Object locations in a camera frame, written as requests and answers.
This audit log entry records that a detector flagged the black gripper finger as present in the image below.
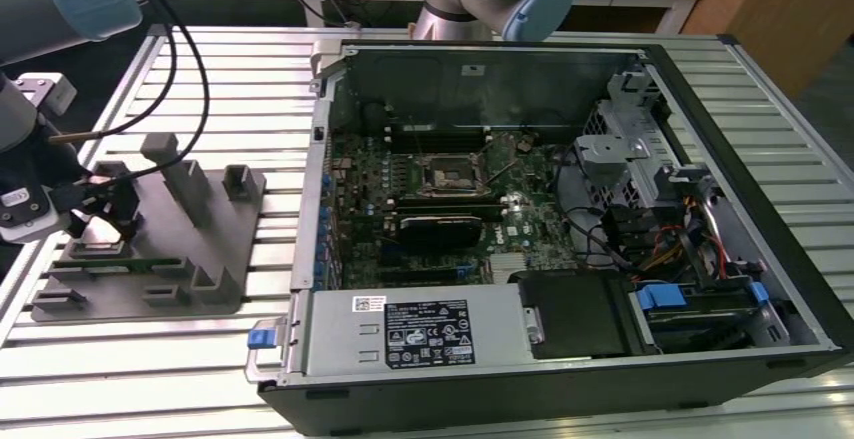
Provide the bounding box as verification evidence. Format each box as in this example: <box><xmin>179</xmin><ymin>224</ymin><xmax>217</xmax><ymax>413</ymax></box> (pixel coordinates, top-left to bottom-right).
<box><xmin>113</xmin><ymin>176</ymin><xmax>146</xmax><ymax>240</ymax></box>
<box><xmin>65</xmin><ymin>208</ymin><xmax>93</xmax><ymax>239</ymax></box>

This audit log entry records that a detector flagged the CPU socket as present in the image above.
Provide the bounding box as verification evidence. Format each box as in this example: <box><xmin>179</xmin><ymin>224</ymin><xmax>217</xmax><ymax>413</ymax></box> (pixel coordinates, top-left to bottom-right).
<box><xmin>421</xmin><ymin>154</ymin><xmax>494</xmax><ymax>196</ymax></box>

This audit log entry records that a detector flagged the green RAM stick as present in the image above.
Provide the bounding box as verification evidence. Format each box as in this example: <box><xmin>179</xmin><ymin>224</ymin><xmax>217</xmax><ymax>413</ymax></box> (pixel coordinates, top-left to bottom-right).
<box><xmin>53</xmin><ymin>257</ymin><xmax>186</xmax><ymax>276</ymax></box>

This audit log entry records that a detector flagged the grey parts rack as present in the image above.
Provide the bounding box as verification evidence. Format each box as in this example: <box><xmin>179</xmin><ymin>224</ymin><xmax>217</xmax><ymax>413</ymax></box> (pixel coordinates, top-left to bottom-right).
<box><xmin>29</xmin><ymin>131</ymin><xmax>269</xmax><ymax>326</ymax></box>

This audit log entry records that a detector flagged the blue case latch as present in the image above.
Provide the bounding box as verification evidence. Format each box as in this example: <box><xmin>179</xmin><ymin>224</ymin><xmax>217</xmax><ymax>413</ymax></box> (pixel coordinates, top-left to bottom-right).
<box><xmin>246</xmin><ymin>327</ymin><xmax>279</xmax><ymax>350</ymax></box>

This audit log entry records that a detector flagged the silver power supply unit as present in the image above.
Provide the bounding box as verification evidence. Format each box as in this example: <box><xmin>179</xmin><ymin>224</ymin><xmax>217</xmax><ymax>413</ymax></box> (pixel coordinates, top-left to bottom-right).
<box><xmin>283</xmin><ymin>283</ymin><xmax>546</xmax><ymax>379</ymax></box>

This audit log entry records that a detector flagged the black graphics card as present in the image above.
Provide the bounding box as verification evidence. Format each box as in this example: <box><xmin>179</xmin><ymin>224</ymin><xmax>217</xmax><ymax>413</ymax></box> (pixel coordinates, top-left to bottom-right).
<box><xmin>398</xmin><ymin>213</ymin><xmax>484</xmax><ymax>256</ymax></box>

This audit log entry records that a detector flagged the silver chipset heat sink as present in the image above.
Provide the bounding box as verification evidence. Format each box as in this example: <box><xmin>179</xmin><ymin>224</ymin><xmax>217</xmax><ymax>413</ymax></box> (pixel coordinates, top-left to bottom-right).
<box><xmin>490</xmin><ymin>253</ymin><xmax>530</xmax><ymax>284</ymax></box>

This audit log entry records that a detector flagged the green motherboard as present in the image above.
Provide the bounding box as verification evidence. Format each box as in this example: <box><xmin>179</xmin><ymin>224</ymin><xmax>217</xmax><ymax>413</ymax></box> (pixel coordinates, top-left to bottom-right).
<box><xmin>323</xmin><ymin>126</ymin><xmax>584</xmax><ymax>291</ymax></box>

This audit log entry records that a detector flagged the black PC case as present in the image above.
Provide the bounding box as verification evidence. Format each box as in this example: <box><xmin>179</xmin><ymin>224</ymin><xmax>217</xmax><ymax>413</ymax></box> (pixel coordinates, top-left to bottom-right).
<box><xmin>257</xmin><ymin>33</ymin><xmax>854</xmax><ymax>438</ymax></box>

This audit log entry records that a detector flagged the black plastic shroud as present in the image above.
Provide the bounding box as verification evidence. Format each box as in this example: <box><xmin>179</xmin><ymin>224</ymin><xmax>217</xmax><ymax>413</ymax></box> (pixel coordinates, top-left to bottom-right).
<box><xmin>508</xmin><ymin>268</ymin><xmax>646</xmax><ymax>361</ymax></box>

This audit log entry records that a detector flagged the silver drive cage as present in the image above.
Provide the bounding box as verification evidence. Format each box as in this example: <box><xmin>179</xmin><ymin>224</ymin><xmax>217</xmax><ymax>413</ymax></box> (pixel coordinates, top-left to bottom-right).
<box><xmin>572</xmin><ymin>71</ymin><xmax>693</xmax><ymax>210</ymax></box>

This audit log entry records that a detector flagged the hard disk blue carrier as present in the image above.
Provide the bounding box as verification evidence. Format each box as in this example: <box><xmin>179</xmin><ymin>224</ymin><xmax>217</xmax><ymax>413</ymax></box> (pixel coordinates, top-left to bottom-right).
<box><xmin>630</xmin><ymin>281</ymin><xmax>773</xmax><ymax>353</ymax></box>

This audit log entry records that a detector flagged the wooden cabinet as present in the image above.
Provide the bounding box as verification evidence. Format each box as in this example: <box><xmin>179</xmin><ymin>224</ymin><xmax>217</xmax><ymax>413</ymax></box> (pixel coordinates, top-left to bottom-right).
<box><xmin>684</xmin><ymin>0</ymin><xmax>854</xmax><ymax>99</ymax></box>

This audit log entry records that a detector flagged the white wrist camera black face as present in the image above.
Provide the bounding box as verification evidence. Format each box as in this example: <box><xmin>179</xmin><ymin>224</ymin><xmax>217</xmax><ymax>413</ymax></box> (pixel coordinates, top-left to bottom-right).
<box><xmin>0</xmin><ymin>183</ymin><xmax>70</xmax><ymax>246</ymax></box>

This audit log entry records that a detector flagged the white box wrist camera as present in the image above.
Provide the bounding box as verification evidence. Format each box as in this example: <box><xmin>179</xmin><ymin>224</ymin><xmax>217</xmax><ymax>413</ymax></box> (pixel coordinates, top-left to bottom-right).
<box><xmin>17</xmin><ymin>72</ymin><xmax>81</xmax><ymax>116</ymax></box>

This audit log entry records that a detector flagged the black camera cable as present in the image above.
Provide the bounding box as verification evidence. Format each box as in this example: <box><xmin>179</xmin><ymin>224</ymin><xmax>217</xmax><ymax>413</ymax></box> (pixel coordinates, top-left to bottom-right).
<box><xmin>117</xmin><ymin>0</ymin><xmax>213</xmax><ymax>180</ymax></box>

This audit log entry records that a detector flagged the grey case hinge bracket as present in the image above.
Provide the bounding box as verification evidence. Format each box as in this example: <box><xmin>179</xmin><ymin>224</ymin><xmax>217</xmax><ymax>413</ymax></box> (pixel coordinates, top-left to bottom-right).
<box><xmin>310</xmin><ymin>38</ymin><xmax>347</xmax><ymax>81</ymax></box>

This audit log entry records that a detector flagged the yellow wire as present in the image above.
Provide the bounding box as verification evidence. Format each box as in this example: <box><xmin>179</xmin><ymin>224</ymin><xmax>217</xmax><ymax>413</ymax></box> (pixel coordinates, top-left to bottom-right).
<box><xmin>640</xmin><ymin>238</ymin><xmax>690</xmax><ymax>271</ymax></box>

